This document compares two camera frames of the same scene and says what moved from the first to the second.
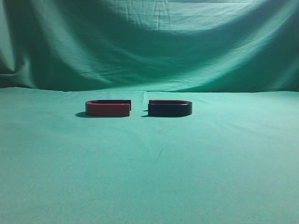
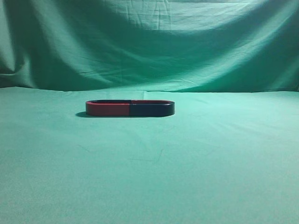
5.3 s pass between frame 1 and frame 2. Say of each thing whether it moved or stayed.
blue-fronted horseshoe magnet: moved
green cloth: stayed
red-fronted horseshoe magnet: stayed
